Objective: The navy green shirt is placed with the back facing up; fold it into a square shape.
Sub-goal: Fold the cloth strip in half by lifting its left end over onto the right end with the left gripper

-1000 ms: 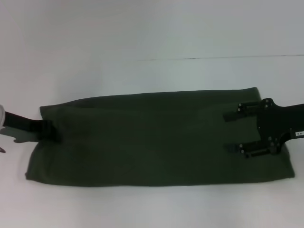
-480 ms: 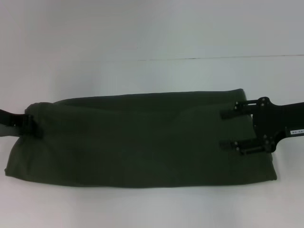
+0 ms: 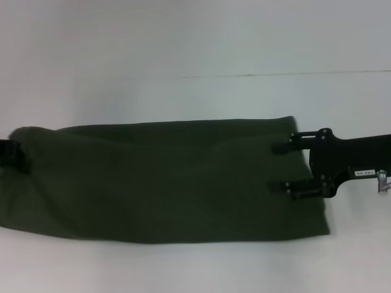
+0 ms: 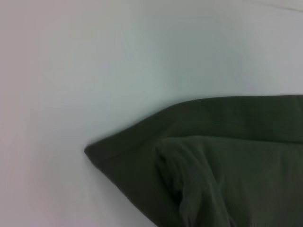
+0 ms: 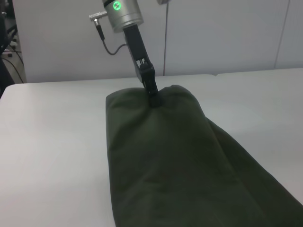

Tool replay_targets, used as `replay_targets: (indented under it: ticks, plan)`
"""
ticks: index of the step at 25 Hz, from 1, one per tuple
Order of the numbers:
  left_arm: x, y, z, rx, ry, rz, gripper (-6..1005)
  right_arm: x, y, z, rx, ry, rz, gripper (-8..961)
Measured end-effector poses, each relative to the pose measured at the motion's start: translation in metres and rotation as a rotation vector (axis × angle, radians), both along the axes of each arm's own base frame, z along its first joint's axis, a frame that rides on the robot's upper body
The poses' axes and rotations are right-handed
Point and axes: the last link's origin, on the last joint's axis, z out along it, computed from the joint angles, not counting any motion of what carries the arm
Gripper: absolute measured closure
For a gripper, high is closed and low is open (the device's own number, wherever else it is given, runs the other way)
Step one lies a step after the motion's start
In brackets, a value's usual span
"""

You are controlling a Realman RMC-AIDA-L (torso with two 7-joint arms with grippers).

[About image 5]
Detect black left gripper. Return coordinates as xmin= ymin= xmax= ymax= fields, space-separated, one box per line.
xmin=123 ymin=25 xmax=164 ymax=108

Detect dark green shirt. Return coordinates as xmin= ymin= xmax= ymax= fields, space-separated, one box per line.
xmin=105 ymin=84 xmax=303 ymax=227

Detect dark background equipment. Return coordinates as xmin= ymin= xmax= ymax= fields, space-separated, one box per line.
xmin=0 ymin=0 xmax=18 ymax=56

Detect left gripper cable with plugs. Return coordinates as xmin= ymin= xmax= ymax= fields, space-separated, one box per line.
xmin=89 ymin=11 xmax=130 ymax=55

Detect black background cables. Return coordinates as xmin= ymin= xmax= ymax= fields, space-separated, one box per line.
xmin=0 ymin=48 xmax=26 ymax=84

